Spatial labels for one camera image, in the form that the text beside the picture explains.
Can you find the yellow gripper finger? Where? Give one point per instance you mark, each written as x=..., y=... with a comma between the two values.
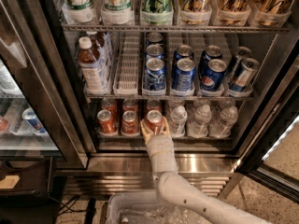
x=165, y=128
x=146, y=132

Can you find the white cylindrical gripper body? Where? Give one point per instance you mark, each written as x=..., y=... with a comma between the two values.
x=159, y=146

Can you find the red coke can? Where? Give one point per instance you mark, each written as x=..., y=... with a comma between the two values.
x=154, y=121
x=129, y=122

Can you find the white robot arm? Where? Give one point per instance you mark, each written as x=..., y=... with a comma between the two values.
x=173, y=189

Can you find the red can back right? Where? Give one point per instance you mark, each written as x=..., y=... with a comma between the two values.
x=153, y=104

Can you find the red can back middle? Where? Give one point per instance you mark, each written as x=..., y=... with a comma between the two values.
x=130, y=104

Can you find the orange soda can front left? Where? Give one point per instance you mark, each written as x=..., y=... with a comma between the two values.
x=106, y=122

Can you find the red can back left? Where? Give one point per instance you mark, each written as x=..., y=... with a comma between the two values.
x=110, y=104

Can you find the blue pepsi can front middle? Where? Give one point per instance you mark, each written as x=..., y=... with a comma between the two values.
x=183, y=75

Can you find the blue pepsi can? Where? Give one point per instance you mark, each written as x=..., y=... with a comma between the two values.
x=209, y=53
x=183, y=75
x=213, y=75
x=182, y=51

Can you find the blue can front left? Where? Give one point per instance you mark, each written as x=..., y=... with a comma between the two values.
x=154, y=74

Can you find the blue pepsi can front right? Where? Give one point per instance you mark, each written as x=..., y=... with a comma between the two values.
x=213, y=75

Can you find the blue can second row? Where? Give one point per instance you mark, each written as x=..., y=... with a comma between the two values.
x=154, y=51

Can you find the blue pepsi can back middle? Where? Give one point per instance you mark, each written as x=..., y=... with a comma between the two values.
x=182, y=51

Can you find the stainless steel fridge base grille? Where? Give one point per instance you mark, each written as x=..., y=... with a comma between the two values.
x=109, y=185

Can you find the red bull can front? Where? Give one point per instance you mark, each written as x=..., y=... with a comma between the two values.
x=244, y=74

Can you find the red bull can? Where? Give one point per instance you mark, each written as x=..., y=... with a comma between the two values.
x=244, y=74
x=240, y=53

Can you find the blue pepsi can back right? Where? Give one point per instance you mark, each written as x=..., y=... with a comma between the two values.
x=209, y=53

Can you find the blue can third row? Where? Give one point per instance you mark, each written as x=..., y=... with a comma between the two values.
x=154, y=38

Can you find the fridge glass door left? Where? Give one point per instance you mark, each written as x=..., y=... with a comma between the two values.
x=36, y=55

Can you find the fridge door right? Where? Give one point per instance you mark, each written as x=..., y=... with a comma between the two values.
x=273, y=162

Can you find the red bull can back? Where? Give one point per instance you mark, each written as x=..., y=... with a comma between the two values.
x=240, y=53

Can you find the blue white can behind glass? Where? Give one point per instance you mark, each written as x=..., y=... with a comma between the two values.
x=32, y=119

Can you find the white orange tall can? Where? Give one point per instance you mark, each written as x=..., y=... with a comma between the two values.
x=118, y=12

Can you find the green tall can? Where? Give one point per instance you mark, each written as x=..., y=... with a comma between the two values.
x=156, y=12

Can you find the gold tall can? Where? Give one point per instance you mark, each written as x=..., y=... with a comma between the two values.
x=194, y=12
x=269, y=13
x=233, y=12

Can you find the white tall can top left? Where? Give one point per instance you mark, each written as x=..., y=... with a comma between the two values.
x=80, y=11

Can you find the clear water bottle left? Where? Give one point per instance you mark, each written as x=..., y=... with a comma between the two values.
x=178, y=118

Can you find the clear water bottle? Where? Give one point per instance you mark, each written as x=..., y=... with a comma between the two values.
x=222, y=125
x=197, y=127
x=178, y=118

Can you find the clear water bottle middle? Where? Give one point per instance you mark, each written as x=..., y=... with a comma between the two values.
x=197, y=127

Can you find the clear water bottle right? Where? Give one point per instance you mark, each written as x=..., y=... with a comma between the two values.
x=222, y=125

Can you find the clear plastic storage bin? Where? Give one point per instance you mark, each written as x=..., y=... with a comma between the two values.
x=143, y=208

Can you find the iced tea bottle front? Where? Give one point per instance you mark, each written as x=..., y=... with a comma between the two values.
x=89, y=61

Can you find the iced tea bottle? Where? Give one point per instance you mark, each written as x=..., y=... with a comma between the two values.
x=89, y=61
x=100, y=44

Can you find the iced tea bottle back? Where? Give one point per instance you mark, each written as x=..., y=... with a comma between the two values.
x=100, y=44

